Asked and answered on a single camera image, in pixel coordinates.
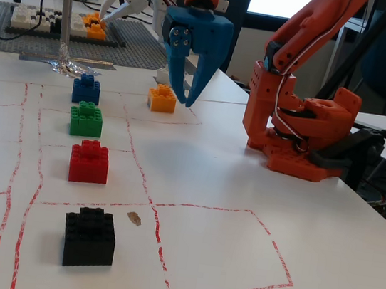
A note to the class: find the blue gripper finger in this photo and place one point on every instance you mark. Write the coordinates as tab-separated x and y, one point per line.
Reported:
178	59
205	72

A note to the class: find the white straight gripper finger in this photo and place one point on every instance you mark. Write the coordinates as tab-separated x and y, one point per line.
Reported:
121	12

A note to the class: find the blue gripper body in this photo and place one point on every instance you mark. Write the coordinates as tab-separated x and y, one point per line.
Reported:
208	33

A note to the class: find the white lego block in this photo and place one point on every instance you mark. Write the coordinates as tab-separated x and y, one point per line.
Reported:
162	76

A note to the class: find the orange robot base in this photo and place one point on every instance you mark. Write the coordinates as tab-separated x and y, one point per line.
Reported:
294	165

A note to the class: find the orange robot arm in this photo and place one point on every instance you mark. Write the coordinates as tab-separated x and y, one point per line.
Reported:
302	30

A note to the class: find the yellow lego block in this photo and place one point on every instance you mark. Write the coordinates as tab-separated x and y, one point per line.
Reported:
163	103

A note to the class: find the blue lego block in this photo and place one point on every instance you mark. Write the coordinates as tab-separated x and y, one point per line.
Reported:
86	91

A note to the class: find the green lego block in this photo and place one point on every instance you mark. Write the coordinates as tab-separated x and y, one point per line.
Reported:
86	122

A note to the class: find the red lego block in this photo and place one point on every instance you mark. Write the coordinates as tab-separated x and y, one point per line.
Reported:
89	166

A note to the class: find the black lego block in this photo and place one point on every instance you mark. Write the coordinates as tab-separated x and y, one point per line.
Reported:
89	241

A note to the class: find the grey lego baseplate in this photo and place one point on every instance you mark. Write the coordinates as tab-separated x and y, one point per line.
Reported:
134	50

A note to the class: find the metal pole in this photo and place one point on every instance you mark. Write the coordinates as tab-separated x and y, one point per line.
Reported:
67	4

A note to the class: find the crumpled aluminium foil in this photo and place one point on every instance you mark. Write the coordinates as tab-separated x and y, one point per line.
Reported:
70	68

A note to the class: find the white black orange lego build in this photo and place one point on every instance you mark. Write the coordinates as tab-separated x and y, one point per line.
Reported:
25	18

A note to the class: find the silver duct tape strip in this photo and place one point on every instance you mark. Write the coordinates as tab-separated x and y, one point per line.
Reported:
93	63

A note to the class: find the black camera tripod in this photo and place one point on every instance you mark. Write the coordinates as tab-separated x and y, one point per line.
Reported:
374	30

